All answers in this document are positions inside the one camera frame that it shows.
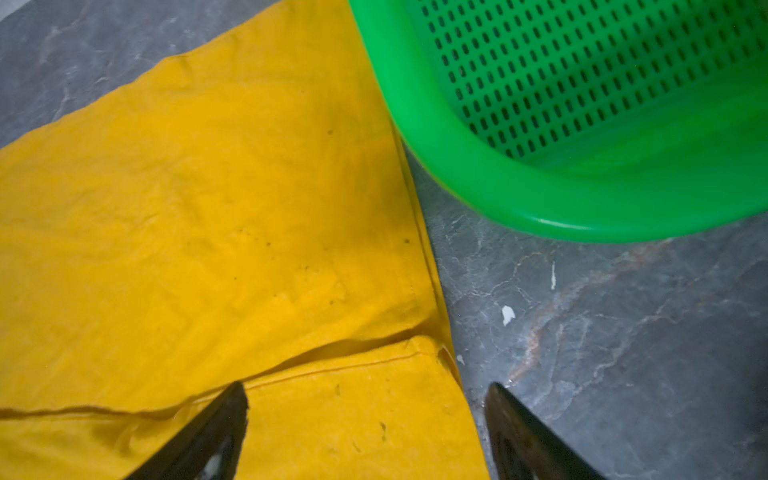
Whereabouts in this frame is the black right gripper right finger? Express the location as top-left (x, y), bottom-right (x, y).
top-left (484, 383), bottom-right (603, 479)

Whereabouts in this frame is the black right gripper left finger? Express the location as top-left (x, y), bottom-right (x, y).
top-left (127, 382), bottom-right (249, 480)

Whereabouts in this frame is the yellow t-shirt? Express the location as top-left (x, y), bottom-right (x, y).
top-left (1, 1), bottom-right (488, 479)

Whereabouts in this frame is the green plastic basket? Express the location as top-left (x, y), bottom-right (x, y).
top-left (350, 0), bottom-right (767, 243)

